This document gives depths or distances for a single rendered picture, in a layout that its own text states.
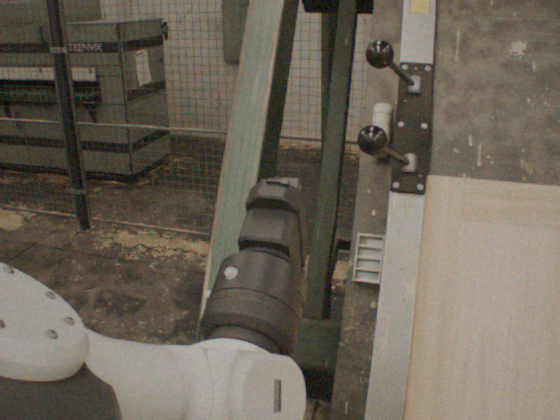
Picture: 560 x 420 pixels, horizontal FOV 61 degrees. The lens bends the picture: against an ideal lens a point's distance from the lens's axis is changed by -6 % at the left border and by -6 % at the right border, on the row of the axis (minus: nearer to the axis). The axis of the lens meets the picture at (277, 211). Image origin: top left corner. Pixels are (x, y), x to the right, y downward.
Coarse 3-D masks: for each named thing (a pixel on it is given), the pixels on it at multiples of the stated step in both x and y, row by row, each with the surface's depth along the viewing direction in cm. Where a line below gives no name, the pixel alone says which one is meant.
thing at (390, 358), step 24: (408, 0) 76; (432, 0) 75; (408, 24) 75; (432, 24) 74; (408, 48) 74; (432, 48) 74; (408, 216) 69; (408, 240) 69; (384, 264) 69; (408, 264) 68; (384, 288) 68; (408, 288) 68; (384, 312) 67; (408, 312) 67; (384, 336) 67; (408, 336) 66; (384, 360) 66; (408, 360) 66; (384, 384) 66; (384, 408) 65
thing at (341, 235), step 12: (336, 240) 179; (348, 240) 180; (336, 252) 176; (312, 372) 128; (324, 372) 127; (312, 384) 127; (324, 384) 126; (312, 396) 129; (324, 396) 128; (312, 408) 185
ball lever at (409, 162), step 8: (368, 128) 61; (376, 128) 61; (360, 136) 61; (368, 136) 61; (376, 136) 60; (384, 136) 61; (360, 144) 62; (368, 144) 61; (376, 144) 61; (384, 144) 61; (368, 152) 62; (376, 152) 61; (392, 152) 65; (400, 160) 67; (408, 160) 68; (416, 160) 69; (408, 168) 69; (416, 168) 69
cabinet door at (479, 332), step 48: (432, 192) 71; (480, 192) 70; (528, 192) 69; (432, 240) 70; (480, 240) 69; (528, 240) 68; (432, 288) 69; (480, 288) 68; (528, 288) 67; (432, 336) 68; (480, 336) 67; (528, 336) 65; (432, 384) 66; (480, 384) 65; (528, 384) 64
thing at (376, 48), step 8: (368, 48) 64; (376, 48) 63; (384, 48) 62; (392, 48) 63; (368, 56) 64; (376, 56) 63; (384, 56) 63; (392, 56) 63; (376, 64) 64; (384, 64) 63; (392, 64) 66; (400, 72) 68; (408, 80) 70; (416, 80) 71; (408, 88) 72; (416, 88) 71
